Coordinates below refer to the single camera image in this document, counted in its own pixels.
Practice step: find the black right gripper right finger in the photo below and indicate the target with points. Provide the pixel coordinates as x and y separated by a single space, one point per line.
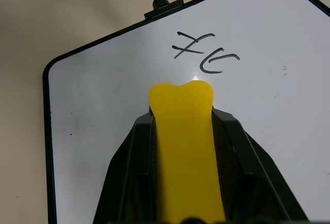
247 169

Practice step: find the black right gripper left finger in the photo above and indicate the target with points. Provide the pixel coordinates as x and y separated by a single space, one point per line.
131 167

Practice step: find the yellow whiteboard eraser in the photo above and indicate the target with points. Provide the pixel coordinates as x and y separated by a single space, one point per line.
187 141

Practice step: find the black-framed whiteboard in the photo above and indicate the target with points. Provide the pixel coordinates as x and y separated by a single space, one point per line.
108 100

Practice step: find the black whiteboard clip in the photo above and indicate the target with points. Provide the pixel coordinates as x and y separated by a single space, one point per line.
162 8

